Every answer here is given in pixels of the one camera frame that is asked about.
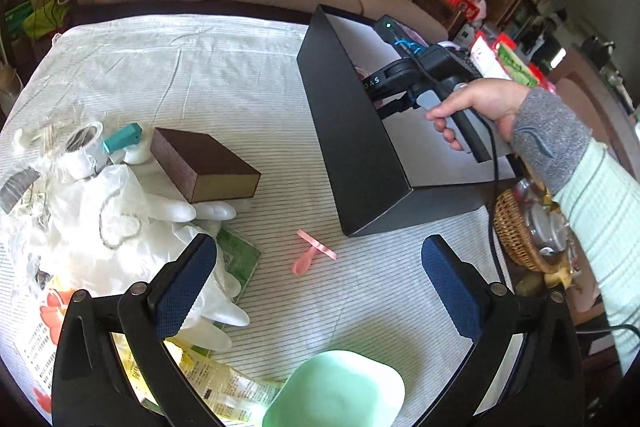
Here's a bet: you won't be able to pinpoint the green plastic bowl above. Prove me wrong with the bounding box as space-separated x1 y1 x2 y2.
262 350 405 427

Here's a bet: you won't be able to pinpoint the grey green sleeve forearm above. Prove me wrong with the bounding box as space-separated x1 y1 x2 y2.
508 86 640 377

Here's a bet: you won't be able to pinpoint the person right hand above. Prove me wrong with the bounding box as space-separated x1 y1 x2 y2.
425 79 530 152

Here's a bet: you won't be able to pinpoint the red snack bag pile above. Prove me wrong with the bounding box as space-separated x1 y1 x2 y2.
470 31 556 93

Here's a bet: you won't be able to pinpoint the white instruction card box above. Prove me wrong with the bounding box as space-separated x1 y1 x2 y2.
1 281 70 426

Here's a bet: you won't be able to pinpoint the black open storage box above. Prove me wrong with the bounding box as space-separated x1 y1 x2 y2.
297 5 522 237

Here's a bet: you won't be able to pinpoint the glass jar metal lid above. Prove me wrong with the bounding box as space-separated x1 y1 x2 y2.
524 202 568 256

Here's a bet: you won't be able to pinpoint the yellow packet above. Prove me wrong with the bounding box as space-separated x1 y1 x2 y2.
112 330 281 423

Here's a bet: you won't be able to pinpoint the woven wicker basket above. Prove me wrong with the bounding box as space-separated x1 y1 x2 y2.
494 188 564 274

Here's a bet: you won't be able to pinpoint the clear plastic gloves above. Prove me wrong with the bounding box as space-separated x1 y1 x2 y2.
39 165 250 352

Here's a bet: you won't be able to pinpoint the white striped tablecloth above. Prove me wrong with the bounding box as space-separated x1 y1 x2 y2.
1 15 513 426

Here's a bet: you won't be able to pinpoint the pink plastic spoon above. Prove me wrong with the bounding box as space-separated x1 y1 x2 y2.
292 230 337 277

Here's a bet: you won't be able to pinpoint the white tape roll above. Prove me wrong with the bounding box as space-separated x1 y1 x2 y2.
60 121 110 181

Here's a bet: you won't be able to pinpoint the brown yellow sponge block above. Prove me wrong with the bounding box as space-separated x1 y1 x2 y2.
151 128 262 204

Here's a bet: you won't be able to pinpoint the teal handled tool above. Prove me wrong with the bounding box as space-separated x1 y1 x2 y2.
103 122 143 155

